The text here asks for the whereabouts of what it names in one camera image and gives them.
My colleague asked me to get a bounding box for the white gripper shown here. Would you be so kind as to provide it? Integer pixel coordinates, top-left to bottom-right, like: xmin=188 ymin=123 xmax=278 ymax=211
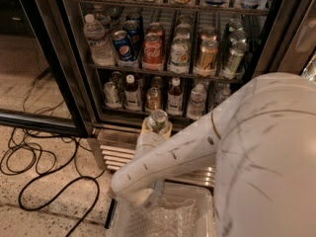
xmin=134 ymin=118 xmax=173 ymax=158

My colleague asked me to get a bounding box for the green 7up can front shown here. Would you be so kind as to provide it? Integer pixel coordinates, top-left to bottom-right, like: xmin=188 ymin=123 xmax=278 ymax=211
xmin=148 ymin=110 xmax=169 ymax=134

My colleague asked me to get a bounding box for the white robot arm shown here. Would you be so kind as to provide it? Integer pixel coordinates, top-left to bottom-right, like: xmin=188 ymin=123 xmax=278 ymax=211
xmin=111 ymin=73 xmax=316 ymax=237

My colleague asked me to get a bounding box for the amber can bottom shelf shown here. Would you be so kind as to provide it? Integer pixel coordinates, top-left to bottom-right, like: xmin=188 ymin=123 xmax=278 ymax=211
xmin=145 ymin=87 xmax=162 ymax=113

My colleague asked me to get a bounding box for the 7up can behind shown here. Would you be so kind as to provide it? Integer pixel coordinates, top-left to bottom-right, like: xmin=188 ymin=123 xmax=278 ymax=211
xmin=104 ymin=82 xmax=121 ymax=109

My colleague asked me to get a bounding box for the white green can front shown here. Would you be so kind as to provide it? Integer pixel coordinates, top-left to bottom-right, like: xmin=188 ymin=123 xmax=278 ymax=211
xmin=168 ymin=38 xmax=191 ymax=74

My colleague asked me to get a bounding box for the stainless steel glass-door fridge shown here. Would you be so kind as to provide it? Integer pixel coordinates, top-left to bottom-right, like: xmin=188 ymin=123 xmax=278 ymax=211
xmin=59 ymin=0 xmax=316 ymax=172

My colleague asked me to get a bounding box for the blue pepsi can front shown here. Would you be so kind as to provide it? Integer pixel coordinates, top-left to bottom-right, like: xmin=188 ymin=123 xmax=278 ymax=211
xmin=113 ymin=30 xmax=136 ymax=61

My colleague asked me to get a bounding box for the blue pepsi can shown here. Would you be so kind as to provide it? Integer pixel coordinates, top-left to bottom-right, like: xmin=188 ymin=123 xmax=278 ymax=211
xmin=122 ymin=20 xmax=142 ymax=53
xmin=113 ymin=30 xmax=136 ymax=61

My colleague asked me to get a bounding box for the red coca-cola can front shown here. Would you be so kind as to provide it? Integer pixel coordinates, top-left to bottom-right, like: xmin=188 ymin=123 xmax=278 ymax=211
xmin=142 ymin=33 xmax=163 ymax=71

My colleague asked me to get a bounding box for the red coca-cola can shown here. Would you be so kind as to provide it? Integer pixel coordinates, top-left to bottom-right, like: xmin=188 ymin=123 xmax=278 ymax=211
xmin=142 ymin=33 xmax=163 ymax=71
xmin=146 ymin=22 xmax=165 ymax=40

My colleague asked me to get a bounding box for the gold can front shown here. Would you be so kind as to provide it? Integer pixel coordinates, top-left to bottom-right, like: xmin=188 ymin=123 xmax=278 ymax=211
xmin=194 ymin=39 xmax=218 ymax=77

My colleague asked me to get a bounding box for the water bottle middle shelf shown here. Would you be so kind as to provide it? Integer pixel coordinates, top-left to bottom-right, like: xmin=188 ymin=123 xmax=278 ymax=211
xmin=84 ymin=14 xmax=115 ymax=66

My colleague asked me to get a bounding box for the green silver can front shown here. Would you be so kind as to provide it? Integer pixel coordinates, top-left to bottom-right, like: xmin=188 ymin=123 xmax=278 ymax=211
xmin=222 ymin=40 xmax=248 ymax=79

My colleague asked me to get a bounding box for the red coca-cola can behind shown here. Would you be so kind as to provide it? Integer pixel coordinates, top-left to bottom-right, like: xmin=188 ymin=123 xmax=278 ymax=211
xmin=146 ymin=22 xmax=165 ymax=40

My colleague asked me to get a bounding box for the blue pepsi can behind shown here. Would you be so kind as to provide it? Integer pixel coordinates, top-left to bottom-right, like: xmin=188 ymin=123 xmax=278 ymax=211
xmin=122 ymin=20 xmax=142 ymax=53

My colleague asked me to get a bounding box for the open fridge glass door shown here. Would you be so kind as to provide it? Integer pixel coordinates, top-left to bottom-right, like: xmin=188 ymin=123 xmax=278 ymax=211
xmin=0 ymin=0 xmax=93 ymax=137

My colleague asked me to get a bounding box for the brown tea bottle right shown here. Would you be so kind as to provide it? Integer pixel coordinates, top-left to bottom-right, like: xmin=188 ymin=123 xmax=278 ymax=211
xmin=166 ymin=77 xmax=183 ymax=116

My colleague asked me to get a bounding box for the brown tea bottle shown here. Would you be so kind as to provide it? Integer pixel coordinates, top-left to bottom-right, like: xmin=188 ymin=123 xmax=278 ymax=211
xmin=166 ymin=77 xmax=183 ymax=116
xmin=124 ymin=74 xmax=142 ymax=112

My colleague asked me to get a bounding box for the brown tea bottle left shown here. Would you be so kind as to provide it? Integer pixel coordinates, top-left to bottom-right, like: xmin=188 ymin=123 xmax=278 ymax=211
xmin=124 ymin=74 xmax=142 ymax=112

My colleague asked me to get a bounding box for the water bottle bottom right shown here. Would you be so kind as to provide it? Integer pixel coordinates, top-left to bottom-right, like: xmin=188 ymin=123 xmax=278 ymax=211
xmin=212 ymin=85 xmax=231 ymax=108

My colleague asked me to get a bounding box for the clear plastic bin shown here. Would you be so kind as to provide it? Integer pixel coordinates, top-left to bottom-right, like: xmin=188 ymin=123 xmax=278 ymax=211
xmin=107 ymin=183 xmax=215 ymax=237

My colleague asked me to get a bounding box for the black cable on floor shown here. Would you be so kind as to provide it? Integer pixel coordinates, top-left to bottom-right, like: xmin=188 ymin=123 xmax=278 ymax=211
xmin=0 ymin=67 xmax=107 ymax=237

